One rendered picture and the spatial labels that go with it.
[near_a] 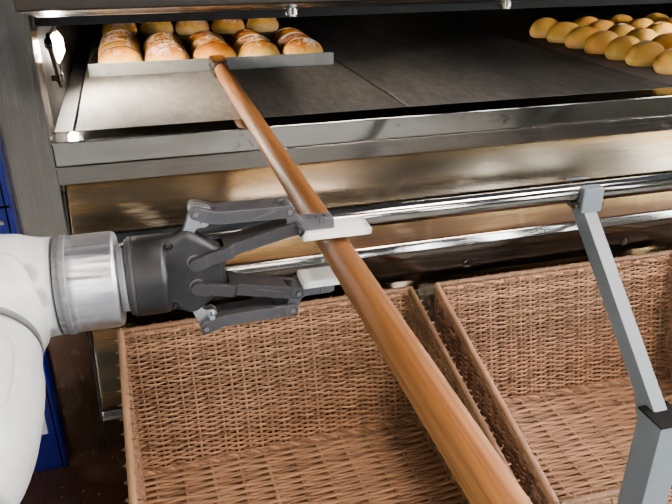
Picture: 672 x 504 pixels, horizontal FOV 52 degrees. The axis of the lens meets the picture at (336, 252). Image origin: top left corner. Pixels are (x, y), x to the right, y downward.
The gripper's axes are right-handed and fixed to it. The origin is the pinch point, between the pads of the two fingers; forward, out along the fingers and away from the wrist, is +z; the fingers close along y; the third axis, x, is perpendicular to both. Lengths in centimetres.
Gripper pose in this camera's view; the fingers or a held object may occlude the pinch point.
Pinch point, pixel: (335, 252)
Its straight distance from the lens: 69.1
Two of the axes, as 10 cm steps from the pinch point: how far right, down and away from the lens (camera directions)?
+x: 2.7, 4.2, -8.7
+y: 0.0, 9.0, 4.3
